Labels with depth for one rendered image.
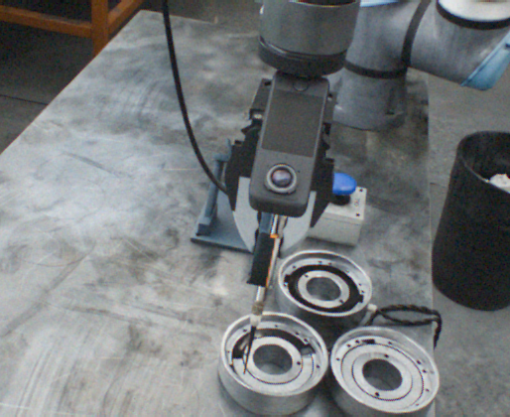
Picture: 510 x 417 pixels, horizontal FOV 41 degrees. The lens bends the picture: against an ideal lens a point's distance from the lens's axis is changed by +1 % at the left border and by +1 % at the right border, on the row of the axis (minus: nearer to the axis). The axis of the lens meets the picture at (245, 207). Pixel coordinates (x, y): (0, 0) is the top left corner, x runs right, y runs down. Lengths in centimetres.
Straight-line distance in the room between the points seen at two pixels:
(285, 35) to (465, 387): 147
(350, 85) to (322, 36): 61
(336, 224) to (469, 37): 34
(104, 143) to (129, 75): 22
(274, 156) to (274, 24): 10
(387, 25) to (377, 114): 15
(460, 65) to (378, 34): 13
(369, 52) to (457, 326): 111
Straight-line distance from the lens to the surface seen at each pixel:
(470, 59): 104
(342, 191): 85
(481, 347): 200
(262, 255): 62
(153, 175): 96
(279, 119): 52
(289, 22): 51
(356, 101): 112
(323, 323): 73
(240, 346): 69
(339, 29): 52
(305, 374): 68
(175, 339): 73
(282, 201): 49
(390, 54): 109
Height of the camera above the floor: 134
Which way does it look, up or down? 37 degrees down
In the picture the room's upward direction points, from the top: 8 degrees clockwise
